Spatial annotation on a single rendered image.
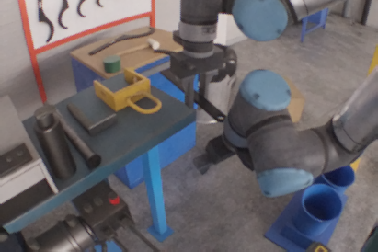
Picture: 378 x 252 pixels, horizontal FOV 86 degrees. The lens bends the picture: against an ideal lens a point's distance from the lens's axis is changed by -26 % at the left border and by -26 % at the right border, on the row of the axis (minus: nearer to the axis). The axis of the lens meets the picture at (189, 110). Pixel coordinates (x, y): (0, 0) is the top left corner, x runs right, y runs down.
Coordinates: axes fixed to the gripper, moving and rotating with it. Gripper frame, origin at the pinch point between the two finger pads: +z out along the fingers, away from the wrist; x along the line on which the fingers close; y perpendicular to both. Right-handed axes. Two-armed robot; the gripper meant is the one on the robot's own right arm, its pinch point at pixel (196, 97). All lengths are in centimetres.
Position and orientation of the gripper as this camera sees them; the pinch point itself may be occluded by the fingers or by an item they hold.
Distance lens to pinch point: 71.8
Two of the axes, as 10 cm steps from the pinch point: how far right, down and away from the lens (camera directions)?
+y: 5.4, 5.0, -6.8
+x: 8.4, -3.0, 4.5
